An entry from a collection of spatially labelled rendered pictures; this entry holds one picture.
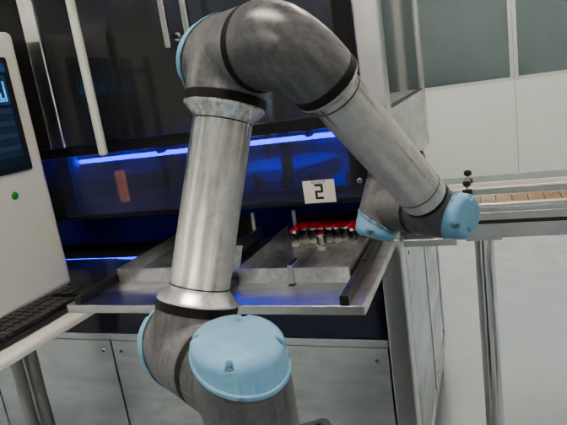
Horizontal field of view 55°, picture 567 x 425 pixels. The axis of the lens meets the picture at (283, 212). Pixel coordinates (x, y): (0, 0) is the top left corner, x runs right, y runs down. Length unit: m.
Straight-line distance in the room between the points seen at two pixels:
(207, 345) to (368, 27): 0.91
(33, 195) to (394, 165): 1.18
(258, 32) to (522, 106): 5.37
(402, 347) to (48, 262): 1.04
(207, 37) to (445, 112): 5.29
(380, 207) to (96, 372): 1.32
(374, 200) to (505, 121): 5.04
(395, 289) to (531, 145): 4.67
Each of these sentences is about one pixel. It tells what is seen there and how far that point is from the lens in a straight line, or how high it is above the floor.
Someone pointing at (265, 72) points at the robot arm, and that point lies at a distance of 0.69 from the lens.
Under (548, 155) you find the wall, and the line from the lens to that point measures 6.06.
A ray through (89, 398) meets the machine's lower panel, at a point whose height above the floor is 0.35.
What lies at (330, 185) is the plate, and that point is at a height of 1.03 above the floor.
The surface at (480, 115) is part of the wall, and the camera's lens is 5.96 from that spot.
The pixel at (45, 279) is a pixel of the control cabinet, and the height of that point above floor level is 0.85.
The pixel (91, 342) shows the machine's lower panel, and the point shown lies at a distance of 1.97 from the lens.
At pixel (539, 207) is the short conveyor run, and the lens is 1.50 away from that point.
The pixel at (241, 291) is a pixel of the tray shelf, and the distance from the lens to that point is 1.21.
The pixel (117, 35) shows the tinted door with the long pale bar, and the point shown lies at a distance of 1.64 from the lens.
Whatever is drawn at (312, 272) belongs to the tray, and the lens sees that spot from 1.18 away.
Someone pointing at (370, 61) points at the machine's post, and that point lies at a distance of 1.36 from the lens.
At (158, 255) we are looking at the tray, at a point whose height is 0.89.
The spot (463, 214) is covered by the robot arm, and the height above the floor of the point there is 1.07.
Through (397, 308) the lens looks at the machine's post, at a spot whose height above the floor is 0.69.
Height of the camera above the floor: 1.30
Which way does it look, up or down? 13 degrees down
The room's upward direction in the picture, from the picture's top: 8 degrees counter-clockwise
